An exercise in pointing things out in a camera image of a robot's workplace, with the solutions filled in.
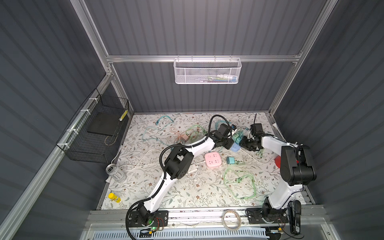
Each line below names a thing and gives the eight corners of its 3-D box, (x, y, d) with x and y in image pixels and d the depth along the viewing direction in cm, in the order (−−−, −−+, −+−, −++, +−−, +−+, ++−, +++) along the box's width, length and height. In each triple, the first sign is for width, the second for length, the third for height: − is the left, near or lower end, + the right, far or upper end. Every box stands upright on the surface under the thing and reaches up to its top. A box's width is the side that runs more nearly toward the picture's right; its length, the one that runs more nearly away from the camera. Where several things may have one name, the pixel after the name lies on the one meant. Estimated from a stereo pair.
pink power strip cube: (205, 168, 93) (205, 166, 90) (204, 153, 99) (204, 151, 97) (221, 168, 93) (222, 166, 90) (219, 153, 99) (220, 151, 97)
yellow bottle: (115, 202, 80) (107, 198, 73) (116, 197, 82) (109, 192, 75) (120, 202, 80) (113, 198, 73) (122, 197, 82) (115, 192, 75)
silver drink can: (115, 182, 87) (103, 173, 76) (118, 174, 90) (107, 164, 79) (125, 182, 87) (115, 173, 76) (128, 174, 90) (118, 164, 79)
